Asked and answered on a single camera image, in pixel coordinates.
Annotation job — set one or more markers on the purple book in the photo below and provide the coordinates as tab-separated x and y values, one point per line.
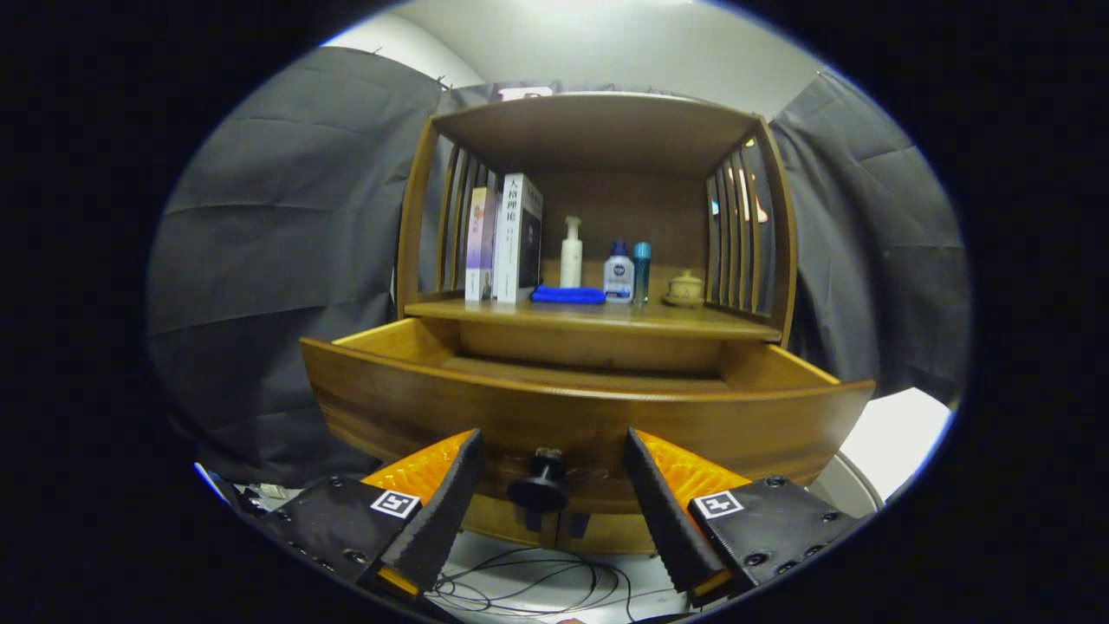
479	243

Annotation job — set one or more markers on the yellow lidded teacup with saucer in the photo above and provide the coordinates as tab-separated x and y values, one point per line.
684	289

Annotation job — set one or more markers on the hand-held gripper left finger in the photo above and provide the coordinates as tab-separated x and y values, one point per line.
442	511

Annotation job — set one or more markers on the wooden cabinet door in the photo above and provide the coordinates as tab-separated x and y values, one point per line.
494	524
619	536

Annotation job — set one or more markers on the slim teal bottle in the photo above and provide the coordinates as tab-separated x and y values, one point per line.
641	269

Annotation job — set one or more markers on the white table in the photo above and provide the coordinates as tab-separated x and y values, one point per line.
901	433

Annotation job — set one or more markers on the clear bottle with blue pump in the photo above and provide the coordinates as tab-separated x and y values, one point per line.
619	277

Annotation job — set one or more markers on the wooden countertop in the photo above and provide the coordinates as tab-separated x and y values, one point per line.
624	316

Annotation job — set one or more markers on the wooden drawer with black knob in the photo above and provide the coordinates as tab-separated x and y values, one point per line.
589	416

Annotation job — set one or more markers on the white pump bottle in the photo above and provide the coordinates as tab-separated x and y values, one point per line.
571	260

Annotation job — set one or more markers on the white book with portrait cover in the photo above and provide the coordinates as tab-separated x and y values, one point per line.
513	234

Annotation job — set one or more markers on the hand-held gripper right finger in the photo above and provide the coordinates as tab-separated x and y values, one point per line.
667	511

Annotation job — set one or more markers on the wooden cabinet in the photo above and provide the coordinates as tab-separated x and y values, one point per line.
606	130

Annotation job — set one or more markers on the blue folded cloth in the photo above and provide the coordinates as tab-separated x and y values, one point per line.
567	295

